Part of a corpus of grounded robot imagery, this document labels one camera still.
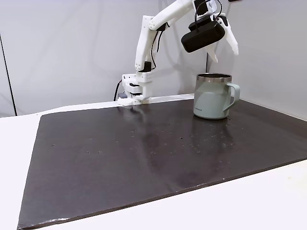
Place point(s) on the pale green metal mug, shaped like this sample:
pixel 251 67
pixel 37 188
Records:
pixel 211 100

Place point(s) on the small grey plug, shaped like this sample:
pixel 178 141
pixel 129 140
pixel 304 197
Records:
pixel 122 96

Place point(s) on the dark table mat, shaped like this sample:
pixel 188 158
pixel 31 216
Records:
pixel 120 155

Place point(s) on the black oval camera box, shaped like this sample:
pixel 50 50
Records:
pixel 202 37

